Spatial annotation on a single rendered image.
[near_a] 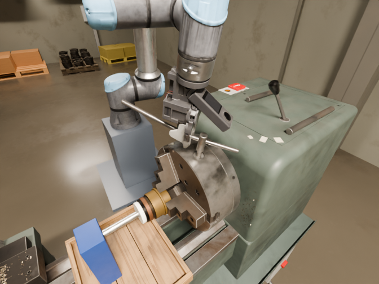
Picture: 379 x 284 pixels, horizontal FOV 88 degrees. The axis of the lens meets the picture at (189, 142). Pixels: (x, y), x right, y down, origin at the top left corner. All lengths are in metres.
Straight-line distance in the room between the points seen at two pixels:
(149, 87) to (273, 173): 0.63
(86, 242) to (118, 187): 0.62
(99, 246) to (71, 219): 1.58
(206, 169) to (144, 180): 0.68
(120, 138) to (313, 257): 1.67
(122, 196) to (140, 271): 0.47
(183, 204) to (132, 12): 0.49
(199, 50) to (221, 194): 0.39
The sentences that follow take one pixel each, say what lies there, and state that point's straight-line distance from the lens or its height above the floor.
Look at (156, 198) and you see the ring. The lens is 0.62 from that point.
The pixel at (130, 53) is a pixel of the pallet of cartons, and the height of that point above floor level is 0.22.
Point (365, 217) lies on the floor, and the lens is 2.49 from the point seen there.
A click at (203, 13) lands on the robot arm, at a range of 0.36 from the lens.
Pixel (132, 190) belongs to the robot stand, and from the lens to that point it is 1.16.
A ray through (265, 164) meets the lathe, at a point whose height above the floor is 1.23.
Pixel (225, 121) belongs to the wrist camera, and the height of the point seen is 1.38.
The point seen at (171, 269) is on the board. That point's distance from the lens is 0.77.
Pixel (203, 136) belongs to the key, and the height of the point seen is 1.31.
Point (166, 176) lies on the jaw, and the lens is 0.64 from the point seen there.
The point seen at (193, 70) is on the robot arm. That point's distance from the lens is 0.39.
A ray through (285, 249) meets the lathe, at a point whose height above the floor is 0.54.
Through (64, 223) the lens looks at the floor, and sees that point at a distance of 2.19.
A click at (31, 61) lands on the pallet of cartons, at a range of 7.13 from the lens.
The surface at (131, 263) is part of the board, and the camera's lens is 0.80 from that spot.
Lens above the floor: 1.60
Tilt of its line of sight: 36 degrees down
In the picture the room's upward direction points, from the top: straight up
